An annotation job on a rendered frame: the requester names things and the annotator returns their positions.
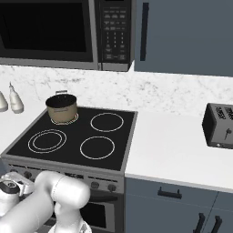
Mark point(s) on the steel microwave oven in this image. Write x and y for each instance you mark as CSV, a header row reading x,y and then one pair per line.
x,y
60,33

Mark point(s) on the blue-grey drawer front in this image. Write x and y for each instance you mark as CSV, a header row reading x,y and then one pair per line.
x,y
145,188

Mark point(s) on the black stove knob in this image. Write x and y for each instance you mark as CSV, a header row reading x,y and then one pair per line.
x,y
13,171
95,185
28,174
112,187

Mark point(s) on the blue-grey base cupboard door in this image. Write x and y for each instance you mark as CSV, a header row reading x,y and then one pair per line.
x,y
160,217
226,215

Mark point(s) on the tan cooking pot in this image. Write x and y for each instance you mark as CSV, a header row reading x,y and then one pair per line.
x,y
61,110

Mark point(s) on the blue-grey wall cupboard door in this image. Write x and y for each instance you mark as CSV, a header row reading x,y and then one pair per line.
x,y
188,36

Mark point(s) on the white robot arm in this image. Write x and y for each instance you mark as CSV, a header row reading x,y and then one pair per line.
x,y
42,206

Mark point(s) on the black and steel stove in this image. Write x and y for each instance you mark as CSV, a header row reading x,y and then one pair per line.
x,y
72,136

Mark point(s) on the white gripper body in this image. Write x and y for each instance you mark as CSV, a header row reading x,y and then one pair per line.
x,y
7,204

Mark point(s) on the black and grey toaster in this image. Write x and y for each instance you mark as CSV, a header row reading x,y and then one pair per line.
x,y
219,126

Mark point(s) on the steel oven door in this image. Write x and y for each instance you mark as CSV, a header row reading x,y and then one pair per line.
x,y
104,217

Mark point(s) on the cream bottle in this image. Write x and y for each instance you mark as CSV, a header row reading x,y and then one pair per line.
x,y
2,103
15,101

